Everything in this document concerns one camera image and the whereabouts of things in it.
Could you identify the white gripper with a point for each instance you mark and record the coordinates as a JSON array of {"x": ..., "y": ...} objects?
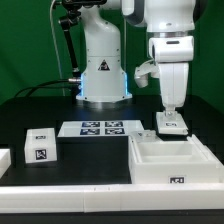
[{"x": 173, "y": 85}]

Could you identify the white door panel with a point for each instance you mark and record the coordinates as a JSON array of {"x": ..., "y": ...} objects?
[
  {"x": 171, "y": 123},
  {"x": 40, "y": 145}
]

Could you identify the white cabinet body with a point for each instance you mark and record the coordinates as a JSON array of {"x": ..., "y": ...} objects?
[{"x": 153, "y": 161}]

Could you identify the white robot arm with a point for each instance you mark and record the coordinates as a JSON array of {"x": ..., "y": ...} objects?
[{"x": 170, "y": 45}]

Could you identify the white base tag plate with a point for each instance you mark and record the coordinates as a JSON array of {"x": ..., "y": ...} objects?
[{"x": 99, "y": 128}]

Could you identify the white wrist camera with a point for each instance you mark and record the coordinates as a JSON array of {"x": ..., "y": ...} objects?
[{"x": 142, "y": 73}]

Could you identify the white front fence rail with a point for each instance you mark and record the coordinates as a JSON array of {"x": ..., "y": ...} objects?
[{"x": 108, "y": 198}]

